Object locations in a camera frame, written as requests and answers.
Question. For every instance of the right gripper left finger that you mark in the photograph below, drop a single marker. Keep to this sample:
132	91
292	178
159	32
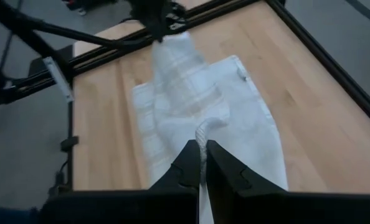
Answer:
172	205

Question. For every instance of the white plaid towel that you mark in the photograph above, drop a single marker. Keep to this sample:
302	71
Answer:
235	124

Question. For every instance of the white strip on frame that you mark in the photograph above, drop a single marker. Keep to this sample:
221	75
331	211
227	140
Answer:
58	79

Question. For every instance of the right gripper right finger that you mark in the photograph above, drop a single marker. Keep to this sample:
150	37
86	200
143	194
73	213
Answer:
250	205

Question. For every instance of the black aluminium table frame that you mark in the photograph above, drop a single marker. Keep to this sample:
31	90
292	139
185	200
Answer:
331	57

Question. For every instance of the black table edge bracket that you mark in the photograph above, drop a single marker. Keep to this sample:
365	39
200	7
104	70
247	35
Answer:
69	143

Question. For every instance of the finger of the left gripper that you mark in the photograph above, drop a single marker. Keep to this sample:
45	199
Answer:
177	25
158	35

